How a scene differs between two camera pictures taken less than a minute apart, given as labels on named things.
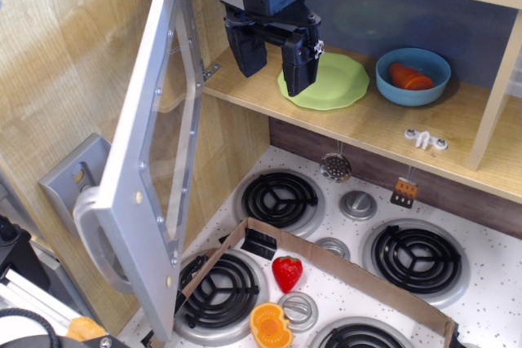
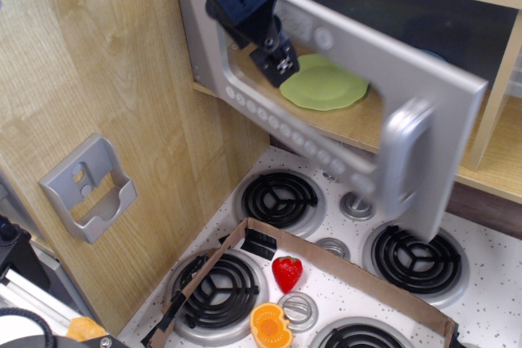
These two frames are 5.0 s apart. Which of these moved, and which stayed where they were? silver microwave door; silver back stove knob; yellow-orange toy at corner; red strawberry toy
Moved: silver microwave door
Stayed: red strawberry toy; yellow-orange toy at corner; silver back stove knob
